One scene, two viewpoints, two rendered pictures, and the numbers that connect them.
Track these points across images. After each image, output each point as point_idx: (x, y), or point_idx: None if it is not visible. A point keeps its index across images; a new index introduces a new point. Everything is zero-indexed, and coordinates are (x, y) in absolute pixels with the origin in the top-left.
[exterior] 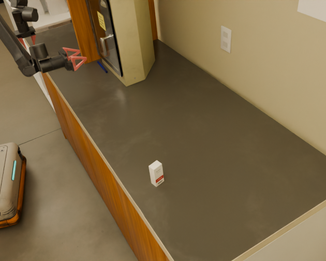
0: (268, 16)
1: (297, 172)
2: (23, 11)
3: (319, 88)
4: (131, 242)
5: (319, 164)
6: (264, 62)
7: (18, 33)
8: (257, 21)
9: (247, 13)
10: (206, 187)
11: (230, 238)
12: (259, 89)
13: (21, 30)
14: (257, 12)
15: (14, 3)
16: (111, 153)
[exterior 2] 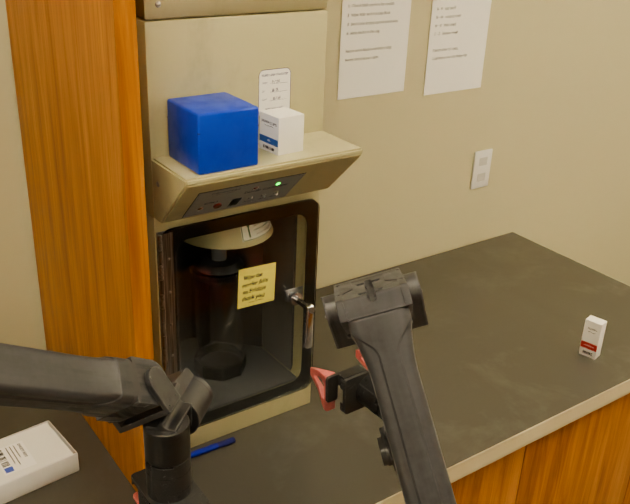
0: (382, 124)
1: (517, 259)
2: (186, 400)
3: (454, 172)
4: None
5: (498, 246)
6: (378, 194)
7: (197, 497)
8: (363, 141)
9: (345, 139)
10: (576, 316)
11: None
12: (371, 244)
13: (191, 478)
14: (364, 127)
15: (170, 390)
16: (546, 405)
